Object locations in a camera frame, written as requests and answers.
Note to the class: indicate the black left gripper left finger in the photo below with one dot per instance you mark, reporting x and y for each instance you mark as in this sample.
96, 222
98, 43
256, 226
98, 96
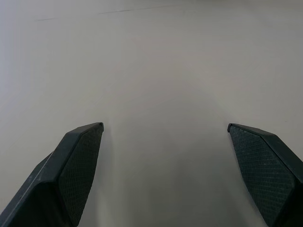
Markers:
68, 170

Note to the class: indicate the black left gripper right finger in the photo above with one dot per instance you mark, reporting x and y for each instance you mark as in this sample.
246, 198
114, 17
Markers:
265, 170

